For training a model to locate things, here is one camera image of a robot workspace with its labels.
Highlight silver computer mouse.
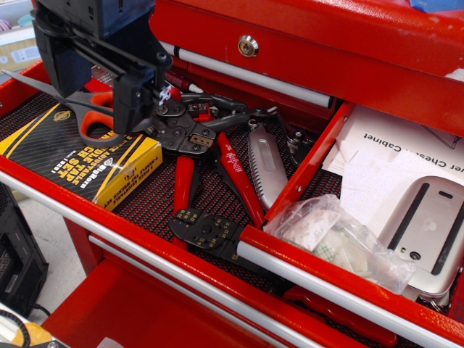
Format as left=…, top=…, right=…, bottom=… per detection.
left=379, top=176, right=463, bottom=298

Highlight black yellow wrench set box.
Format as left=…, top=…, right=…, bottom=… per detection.
left=1, top=104, right=162, bottom=211

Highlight red lower open drawer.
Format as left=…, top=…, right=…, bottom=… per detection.
left=43, top=260, right=270, bottom=347

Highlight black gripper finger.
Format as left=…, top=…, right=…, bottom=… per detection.
left=112, top=70, right=170, bottom=135

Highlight red left open drawer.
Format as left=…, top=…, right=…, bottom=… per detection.
left=0, top=60, right=356, bottom=348

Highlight silver folding utility knife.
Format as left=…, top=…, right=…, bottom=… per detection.
left=248, top=119, right=289, bottom=211

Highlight red open drawer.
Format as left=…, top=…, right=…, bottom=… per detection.
left=237, top=102, right=463, bottom=347
left=43, top=260, right=270, bottom=347
left=0, top=60, right=356, bottom=348

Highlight clear plastic bag of parts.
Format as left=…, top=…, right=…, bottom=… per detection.
left=264, top=194, right=417, bottom=294

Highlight red handled crimping tool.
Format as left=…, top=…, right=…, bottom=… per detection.
left=88, top=88, right=218, bottom=157

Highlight white cabinet manual paper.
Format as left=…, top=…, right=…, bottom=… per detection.
left=323, top=106, right=463, bottom=235

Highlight red marker pen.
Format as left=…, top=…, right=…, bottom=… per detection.
left=165, top=71, right=204, bottom=93

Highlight silver cabinet lock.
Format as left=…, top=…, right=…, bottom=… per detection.
left=238, top=35, right=259, bottom=57

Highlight grey handled pliers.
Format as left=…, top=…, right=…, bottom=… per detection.
left=181, top=93, right=278, bottom=132

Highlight grey orange handled scissors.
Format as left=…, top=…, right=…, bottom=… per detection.
left=2, top=70, right=125, bottom=148

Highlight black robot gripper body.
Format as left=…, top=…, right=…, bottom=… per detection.
left=31, top=1, right=173, bottom=97

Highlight black device on floor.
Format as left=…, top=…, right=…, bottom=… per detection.
left=1, top=184, right=49, bottom=317

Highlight black cable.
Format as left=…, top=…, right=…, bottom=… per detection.
left=0, top=303, right=51, bottom=348

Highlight red right open drawer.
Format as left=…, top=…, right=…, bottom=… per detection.
left=237, top=102, right=463, bottom=347

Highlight red handled wire stripper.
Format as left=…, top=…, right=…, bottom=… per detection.
left=169, top=133, right=264, bottom=266

